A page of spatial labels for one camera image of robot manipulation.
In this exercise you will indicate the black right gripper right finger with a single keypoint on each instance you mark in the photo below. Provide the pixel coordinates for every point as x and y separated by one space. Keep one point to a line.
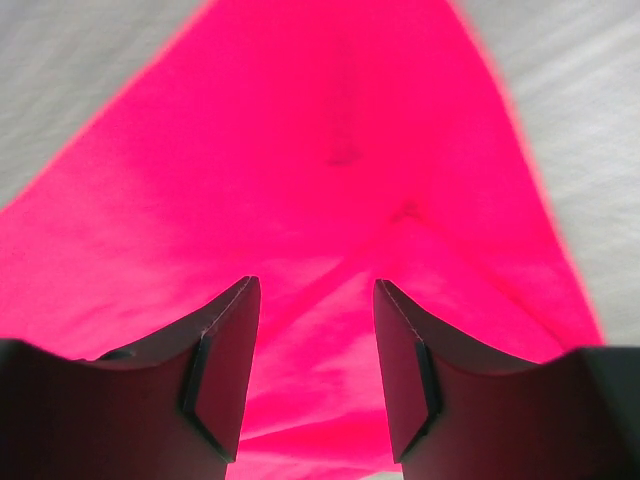
460 409

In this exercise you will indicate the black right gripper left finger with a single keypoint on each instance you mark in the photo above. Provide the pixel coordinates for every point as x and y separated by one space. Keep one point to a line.
168 406

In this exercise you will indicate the pink t shirt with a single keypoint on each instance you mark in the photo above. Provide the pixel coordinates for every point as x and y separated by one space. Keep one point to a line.
320 146

